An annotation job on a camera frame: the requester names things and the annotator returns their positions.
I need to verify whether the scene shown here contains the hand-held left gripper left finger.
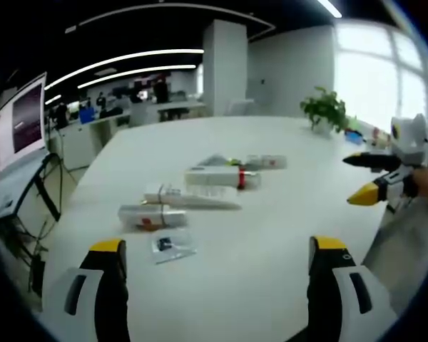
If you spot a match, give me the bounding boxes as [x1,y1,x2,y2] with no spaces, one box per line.
[44,239,131,342]

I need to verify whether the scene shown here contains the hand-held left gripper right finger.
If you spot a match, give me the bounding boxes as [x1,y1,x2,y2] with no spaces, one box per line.
[306,234,397,342]

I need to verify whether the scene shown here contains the clear skincare packet red label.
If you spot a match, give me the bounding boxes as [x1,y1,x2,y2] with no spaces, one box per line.
[247,154,288,170]

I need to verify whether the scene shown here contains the small clear skincare sachet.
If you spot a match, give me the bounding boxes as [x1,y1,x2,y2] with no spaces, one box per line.
[151,230,198,265]

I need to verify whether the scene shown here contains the white skincare box red print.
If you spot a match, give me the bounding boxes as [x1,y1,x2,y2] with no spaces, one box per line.
[117,204,189,232]

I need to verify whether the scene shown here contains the small clear skincare bottle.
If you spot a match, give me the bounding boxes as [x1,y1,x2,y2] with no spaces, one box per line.
[146,182,182,197]

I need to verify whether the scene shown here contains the long white skincare tube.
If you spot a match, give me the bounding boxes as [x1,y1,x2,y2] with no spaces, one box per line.
[142,192,243,212]

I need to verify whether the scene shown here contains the grey skincare packet green cap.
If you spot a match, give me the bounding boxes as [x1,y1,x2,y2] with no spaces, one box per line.
[195,153,244,169]

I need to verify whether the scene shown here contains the white skincare box red band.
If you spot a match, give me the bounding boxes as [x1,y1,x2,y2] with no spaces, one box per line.
[183,166,263,192]

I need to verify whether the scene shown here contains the clear skincare jar pack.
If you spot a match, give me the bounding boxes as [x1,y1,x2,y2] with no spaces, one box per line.
[190,184,228,200]

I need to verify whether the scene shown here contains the small red and white items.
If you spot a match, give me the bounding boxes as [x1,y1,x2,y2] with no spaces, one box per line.
[370,127,392,147]

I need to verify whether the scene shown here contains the blue box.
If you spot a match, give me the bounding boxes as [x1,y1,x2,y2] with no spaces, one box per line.
[343,129,364,145]

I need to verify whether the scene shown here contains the green potted plant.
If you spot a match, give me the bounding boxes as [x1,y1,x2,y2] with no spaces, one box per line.
[299,85,350,135]

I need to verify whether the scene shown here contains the grey side desk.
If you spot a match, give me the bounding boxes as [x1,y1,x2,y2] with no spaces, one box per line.
[0,152,64,224]

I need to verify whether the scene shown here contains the computer monitor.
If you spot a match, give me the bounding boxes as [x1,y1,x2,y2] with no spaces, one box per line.
[0,72,48,172]

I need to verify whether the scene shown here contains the long ceiling light strip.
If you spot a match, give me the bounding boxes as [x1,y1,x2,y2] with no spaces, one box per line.
[77,64,197,89]
[44,48,205,90]

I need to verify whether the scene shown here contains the black desk cables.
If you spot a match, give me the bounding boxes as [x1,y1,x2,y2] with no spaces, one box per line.
[6,156,74,299]

